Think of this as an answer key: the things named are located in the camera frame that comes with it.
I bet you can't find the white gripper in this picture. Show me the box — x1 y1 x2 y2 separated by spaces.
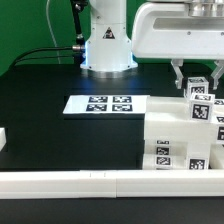
132 2 224 90

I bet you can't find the white cube nut with marker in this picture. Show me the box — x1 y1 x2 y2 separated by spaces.
189 92 215 122

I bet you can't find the white chair backrest frame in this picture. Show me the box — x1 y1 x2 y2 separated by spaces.
144 96 224 144

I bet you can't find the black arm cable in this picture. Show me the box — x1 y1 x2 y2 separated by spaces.
9 0 88 69

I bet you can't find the white marker base sheet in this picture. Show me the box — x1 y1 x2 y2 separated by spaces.
63 95 147 115

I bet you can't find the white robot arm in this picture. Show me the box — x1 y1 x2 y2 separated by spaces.
82 0 224 88

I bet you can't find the white U-shaped fence frame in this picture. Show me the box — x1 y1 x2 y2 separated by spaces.
0 127 224 200

